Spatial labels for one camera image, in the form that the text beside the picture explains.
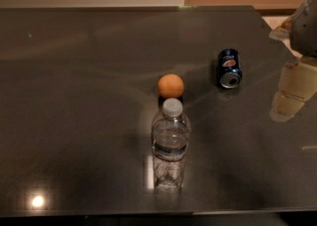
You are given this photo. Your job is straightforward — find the orange fruit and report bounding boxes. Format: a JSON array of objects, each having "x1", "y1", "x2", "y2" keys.
[{"x1": 158, "y1": 74, "x2": 184, "y2": 99}]

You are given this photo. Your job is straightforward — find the clear plastic water bottle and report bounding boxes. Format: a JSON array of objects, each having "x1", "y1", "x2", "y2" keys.
[{"x1": 151, "y1": 98, "x2": 191, "y2": 192}]

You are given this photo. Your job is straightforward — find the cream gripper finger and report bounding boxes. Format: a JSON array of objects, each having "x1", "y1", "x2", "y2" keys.
[
  {"x1": 269, "y1": 17, "x2": 292, "y2": 41},
  {"x1": 269, "y1": 56, "x2": 317, "y2": 122}
]

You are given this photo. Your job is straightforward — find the blue pepsi soda can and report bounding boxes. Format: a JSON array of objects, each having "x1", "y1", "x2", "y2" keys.
[{"x1": 218, "y1": 49, "x2": 243, "y2": 89}]

